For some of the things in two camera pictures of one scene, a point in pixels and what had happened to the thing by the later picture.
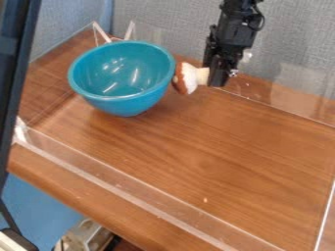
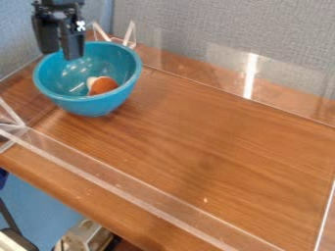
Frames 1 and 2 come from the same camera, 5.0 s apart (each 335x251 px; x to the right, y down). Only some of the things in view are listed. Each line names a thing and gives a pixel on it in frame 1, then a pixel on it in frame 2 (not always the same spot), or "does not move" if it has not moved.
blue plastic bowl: (121, 75) -> (61, 78)
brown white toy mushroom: (188, 77) -> (100, 84)
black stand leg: (13, 229) does not move
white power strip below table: (88, 237) does not move
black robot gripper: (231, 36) -> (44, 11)
